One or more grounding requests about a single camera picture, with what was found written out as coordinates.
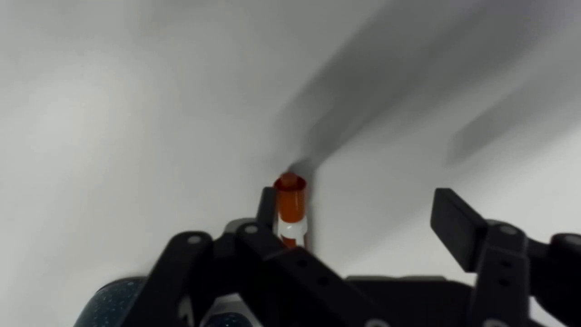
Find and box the orange white marker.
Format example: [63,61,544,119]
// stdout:
[273,172,306,246]

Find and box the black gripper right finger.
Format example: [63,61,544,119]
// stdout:
[430,188,581,327]

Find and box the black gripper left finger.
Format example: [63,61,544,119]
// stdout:
[123,186,399,327]

